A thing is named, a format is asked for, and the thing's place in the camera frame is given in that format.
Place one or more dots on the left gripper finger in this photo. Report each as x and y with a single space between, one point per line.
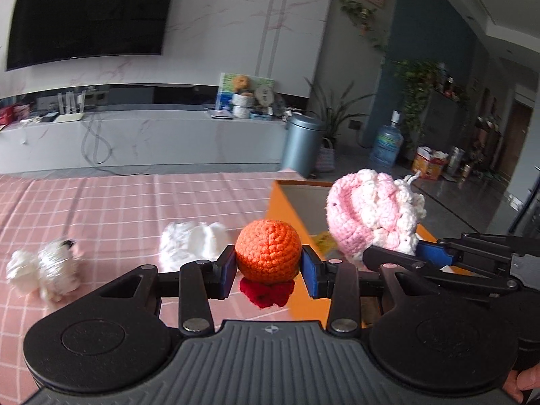
464 286
433 253

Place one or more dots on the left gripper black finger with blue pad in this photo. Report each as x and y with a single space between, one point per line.
200 282
337 281

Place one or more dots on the yellow wet wipes pack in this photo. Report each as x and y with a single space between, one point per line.
324 242

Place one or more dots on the pink white crochet hat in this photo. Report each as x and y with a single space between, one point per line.
368 208

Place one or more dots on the orange crochet ball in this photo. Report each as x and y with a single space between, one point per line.
267 254

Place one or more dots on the person's right hand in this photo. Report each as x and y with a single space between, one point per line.
519 382

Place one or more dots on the white crumpled cloth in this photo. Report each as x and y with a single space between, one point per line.
184 242

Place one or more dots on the orange cardboard box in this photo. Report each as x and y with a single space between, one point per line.
302 204

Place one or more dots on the orange white carton box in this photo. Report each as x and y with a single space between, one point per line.
429 163

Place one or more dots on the pink checkered tablecloth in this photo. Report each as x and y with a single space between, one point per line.
116 223

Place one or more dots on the pink woven basket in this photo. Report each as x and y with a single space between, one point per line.
326 158

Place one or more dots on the blue water jug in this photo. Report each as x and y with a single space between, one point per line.
387 143

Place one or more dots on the grey metal trash can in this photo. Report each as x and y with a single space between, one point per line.
303 140

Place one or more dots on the white fluffy plush toy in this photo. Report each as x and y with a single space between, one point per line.
52 272

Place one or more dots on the green potted floor plant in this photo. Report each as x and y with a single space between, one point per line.
333 110

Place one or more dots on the grey marble tv cabinet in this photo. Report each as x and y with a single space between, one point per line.
141 138

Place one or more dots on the hanging ivy plant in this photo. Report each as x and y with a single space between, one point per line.
417 77

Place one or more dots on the colourful picture board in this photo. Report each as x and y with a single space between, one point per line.
258 100

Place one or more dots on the orange plush toy on cabinet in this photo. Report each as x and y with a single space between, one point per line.
241 84

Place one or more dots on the white wifi router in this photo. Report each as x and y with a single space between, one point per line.
71 107

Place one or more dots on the red gift boxes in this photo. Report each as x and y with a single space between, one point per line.
12 113

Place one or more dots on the black wall television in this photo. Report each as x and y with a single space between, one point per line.
44 31

